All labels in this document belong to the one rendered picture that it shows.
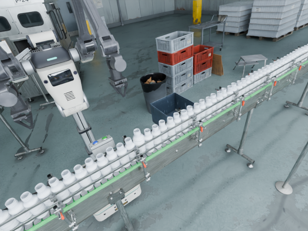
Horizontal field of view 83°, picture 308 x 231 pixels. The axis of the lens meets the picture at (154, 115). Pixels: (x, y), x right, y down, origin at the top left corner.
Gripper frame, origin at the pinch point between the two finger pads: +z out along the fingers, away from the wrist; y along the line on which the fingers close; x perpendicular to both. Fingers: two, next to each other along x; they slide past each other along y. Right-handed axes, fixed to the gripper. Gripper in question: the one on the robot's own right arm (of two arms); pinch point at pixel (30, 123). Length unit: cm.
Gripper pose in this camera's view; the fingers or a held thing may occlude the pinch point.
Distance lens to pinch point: 97.9
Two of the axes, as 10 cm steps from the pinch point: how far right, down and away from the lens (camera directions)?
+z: 1.1, 8.0, 5.8
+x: 8.2, -4.0, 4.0
